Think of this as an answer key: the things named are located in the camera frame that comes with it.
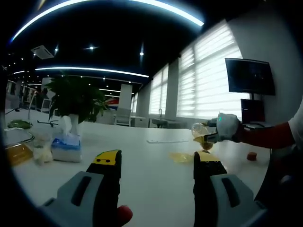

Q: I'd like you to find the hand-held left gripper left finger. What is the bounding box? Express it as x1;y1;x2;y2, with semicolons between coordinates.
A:
39;149;123;227

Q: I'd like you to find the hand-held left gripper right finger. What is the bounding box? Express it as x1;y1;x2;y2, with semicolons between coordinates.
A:
193;151;268;227

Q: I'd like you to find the glass culture medium bottle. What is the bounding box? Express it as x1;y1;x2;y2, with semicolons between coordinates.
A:
191;122;214;151

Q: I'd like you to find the open laptop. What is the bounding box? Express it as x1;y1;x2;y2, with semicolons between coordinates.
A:
241;98;269;128

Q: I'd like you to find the glass container with yellow liquid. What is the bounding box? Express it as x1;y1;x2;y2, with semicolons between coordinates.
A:
3;127;36;166

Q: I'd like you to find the person's left hand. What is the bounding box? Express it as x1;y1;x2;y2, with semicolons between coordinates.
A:
117;205;134;227

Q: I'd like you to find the white flat ruler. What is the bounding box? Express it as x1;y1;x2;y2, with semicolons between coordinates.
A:
146;138;189;144

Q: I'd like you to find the steel sink with faucet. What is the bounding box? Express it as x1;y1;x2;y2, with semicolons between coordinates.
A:
151;108;177;128

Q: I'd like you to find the blue tissue pack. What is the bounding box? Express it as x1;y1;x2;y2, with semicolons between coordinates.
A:
51;115;82;163

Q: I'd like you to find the black monitor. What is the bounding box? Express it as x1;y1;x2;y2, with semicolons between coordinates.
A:
224;58;276;96

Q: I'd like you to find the white table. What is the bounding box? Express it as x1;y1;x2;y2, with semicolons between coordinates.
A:
4;111;285;227

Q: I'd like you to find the white low cabinet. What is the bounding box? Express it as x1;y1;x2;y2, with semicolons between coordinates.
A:
131;116;150;128

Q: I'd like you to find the white office chair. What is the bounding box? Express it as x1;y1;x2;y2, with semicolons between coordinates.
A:
114;108;132;126

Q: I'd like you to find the green potted plant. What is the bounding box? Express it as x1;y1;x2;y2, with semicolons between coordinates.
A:
47;75;109;133

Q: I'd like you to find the green packet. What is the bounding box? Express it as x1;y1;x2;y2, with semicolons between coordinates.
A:
8;120;33;130

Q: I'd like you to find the short curved ceiling light strip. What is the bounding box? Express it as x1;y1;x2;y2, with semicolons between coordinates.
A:
35;67;149;78

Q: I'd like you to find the long curved ceiling light strip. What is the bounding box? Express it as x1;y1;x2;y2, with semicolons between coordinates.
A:
11;0;205;41

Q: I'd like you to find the ceiling air conditioner vent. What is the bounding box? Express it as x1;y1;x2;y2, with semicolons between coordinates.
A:
30;44;55;60

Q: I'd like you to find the thin black cable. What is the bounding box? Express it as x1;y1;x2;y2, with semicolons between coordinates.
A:
37;120;60;128

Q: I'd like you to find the striped wall graphic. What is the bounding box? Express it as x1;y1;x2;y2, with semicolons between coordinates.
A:
104;98;120;111

